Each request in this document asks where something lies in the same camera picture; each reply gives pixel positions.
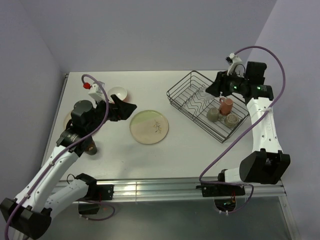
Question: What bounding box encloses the dark brown tumbler cup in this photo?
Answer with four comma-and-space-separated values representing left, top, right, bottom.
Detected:
84, 141, 98, 156

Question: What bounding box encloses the speckled beige cup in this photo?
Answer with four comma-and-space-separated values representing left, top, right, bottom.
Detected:
224, 113, 239, 129

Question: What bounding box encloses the clear drinking glass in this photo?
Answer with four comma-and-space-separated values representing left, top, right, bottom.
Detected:
197, 86, 215, 102

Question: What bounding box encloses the grey-green ceramic mug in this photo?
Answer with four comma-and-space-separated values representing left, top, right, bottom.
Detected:
206, 107, 220, 123

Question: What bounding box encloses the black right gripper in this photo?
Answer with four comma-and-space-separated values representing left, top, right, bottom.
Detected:
204, 68, 248, 98

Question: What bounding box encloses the pink and cream plate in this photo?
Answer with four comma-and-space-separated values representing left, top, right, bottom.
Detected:
63, 111, 72, 129

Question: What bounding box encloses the pink ceramic mug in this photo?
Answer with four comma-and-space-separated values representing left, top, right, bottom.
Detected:
219, 97, 234, 116

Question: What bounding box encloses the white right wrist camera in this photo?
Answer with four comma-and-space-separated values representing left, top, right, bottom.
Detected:
225, 53, 242, 76

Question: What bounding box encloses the green and cream plate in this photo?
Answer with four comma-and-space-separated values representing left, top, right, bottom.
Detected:
129, 110, 169, 145

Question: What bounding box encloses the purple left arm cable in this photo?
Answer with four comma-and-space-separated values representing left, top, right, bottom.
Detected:
4, 74, 110, 240

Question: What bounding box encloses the aluminium mounting rail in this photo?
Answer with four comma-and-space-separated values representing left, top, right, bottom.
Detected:
49, 174, 287, 202

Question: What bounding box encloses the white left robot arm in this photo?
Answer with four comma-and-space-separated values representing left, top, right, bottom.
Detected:
0, 94, 137, 240

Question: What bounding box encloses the orange and white bowl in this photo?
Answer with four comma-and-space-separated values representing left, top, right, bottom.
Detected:
107, 86, 128, 102

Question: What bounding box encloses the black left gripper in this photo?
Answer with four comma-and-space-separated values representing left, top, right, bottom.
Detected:
86, 94, 137, 134

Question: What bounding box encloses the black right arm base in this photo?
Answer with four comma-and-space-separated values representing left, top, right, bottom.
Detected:
196, 183, 246, 212

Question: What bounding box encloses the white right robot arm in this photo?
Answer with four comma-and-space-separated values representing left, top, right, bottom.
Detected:
205, 61, 291, 195

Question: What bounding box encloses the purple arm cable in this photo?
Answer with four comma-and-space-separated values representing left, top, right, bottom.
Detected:
199, 46, 286, 214
4, 74, 110, 240

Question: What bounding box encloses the dark wire dish rack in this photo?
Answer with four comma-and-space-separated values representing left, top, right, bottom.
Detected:
166, 70, 249, 143

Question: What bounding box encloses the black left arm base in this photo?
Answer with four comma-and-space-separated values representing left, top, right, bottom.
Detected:
75, 173, 114, 216

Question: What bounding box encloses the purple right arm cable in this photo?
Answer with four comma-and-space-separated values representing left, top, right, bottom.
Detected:
199, 46, 286, 214

